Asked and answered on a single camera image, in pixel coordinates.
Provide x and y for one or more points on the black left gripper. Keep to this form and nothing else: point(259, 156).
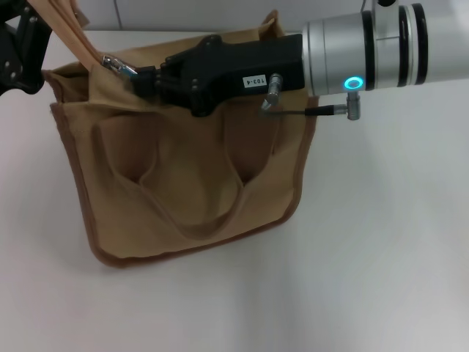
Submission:
point(11, 69)

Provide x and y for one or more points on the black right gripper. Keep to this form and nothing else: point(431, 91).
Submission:
point(256, 66)

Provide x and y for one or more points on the khaki canvas food bag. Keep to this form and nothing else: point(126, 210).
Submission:
point(183, 176)

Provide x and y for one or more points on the silver metal zipper pull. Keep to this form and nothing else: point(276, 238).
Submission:
point(117, 66)

